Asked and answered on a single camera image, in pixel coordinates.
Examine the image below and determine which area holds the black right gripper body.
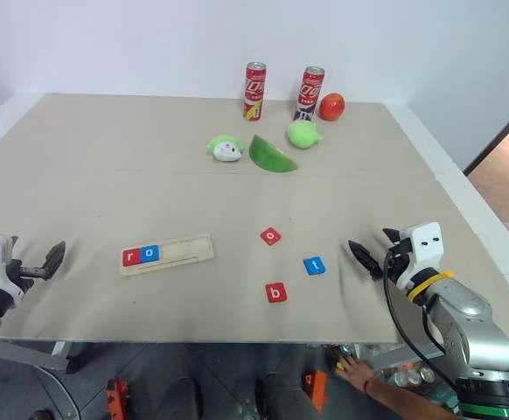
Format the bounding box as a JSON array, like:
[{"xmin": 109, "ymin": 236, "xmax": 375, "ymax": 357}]
[{"xmin": 382, "ymin": 239, "xmax": 414, "ymax": 286}]

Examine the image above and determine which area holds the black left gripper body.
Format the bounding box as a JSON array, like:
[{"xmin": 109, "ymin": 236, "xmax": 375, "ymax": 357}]
[{"xmin": 4, "ymin": 257, "xmax": 35, "ymax": 295}]

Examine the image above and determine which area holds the blue letter tile t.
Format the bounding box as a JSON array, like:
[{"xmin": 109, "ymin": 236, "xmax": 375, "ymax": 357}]
[{"xmin": 303, "ymin": 256, "xmax": 328, "ymax": 277}]

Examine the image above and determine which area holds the red letter tile b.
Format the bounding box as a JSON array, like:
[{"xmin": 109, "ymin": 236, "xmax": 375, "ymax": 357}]
[{"xmin": 264, "ymin": 282, "xmax": 289, "ymax": 305}]

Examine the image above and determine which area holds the red letter tile o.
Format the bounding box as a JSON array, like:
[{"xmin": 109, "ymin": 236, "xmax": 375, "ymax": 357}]
[{"xmin": 260, "ymin": 227, "xmax": 283, "ymax": 247}]

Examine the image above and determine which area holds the wooden letter tray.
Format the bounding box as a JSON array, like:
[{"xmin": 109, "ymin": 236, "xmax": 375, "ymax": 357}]
[{"xmin": 119, "ymin": 234, "xmax": 216, "ymax": 277}]

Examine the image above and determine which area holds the bare person hand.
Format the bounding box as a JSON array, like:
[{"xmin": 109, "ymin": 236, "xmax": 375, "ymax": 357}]
[{"xmin": 339, "ymin": 355, "xmax": 376, "ymax": 389}]

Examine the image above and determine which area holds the yellow zip tie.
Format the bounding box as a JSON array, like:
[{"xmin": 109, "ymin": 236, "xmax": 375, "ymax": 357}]
[{"xmin": 407, "ymin": 270, "xmax": 455, "ymax": 302}]

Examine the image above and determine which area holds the yellow green toy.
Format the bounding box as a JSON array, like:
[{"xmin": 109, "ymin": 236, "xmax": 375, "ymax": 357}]
[{"xmin": 333, "ymin": 343, "xmax": 357, "ymax": 372}]

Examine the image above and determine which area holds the beige table cover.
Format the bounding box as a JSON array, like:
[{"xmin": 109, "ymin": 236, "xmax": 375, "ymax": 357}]
[{"xmin": 0, "ymin": 92, "xmax": 509, "ymax": 345}]

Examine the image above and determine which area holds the plain green plush toy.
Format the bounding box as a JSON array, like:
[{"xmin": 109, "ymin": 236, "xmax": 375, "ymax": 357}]
[{"xmin": 285, "ymin": 120, "xmax": 324, "ymax": 151}]

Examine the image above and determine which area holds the orange clamp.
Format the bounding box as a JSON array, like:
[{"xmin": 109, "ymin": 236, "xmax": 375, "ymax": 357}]
[
  {"xmin": 303, "ymin": 369, "xmax": 328, "ymax": 413},
  {"xmin": 104, "ymin": 377, "xmax": 129, "ymax": 420}
]

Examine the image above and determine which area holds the green melon slice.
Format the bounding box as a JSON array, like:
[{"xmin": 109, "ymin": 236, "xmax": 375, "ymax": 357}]
[{"xmin": 248, "ymin": 133, "xmax": 299, "ymax": 173}]

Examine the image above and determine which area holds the red apple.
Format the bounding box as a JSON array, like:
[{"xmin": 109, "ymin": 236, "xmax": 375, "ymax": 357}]
[{"xmin": 319, "ymin": 92, "xmax": 346, "ymax": 122}]

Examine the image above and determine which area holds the red soda can blue base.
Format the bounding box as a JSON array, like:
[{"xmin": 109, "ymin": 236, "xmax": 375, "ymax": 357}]
[{"xmin": 292, "ymin": 66, "xmax": 327, "ymax": 123}]

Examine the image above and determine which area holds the green plush toy white face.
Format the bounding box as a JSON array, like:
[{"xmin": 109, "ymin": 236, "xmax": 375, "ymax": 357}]
[{"xmin": 206, "ymin": 134, "xmax": 244, "ymax": 164}]

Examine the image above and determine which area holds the red soda can yellow base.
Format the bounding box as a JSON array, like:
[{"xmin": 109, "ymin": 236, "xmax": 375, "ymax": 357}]
[{"xmin": 241, "ymin": 61, "xmax": 268, "ymax": 122}]

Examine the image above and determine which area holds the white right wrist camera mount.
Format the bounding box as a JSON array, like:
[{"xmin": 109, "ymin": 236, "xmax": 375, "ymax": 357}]
[{"xmin": 395, "ymin": 221, "xmax": 444, "ymax": 291}]

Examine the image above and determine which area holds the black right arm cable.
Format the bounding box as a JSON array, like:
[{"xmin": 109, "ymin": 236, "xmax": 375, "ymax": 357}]
[{"xmin": 382, "ymin": 257, "xmax": 459, "ymax": 393}]

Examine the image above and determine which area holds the grey table frame bar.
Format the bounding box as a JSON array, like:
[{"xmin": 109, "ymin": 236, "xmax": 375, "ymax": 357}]
[
  {"xmin": 0, "ymin": 340, "xmax": 81, "ymax": 374},
  {"xmin": 366, "ymin": 343, "xmax": 446, "ymax": 373}
]

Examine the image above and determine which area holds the dark door frame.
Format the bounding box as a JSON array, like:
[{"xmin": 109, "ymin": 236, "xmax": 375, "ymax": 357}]
[{"xmin": 463, "ymin": 93, "xmax": 509, "ymax": 177}]

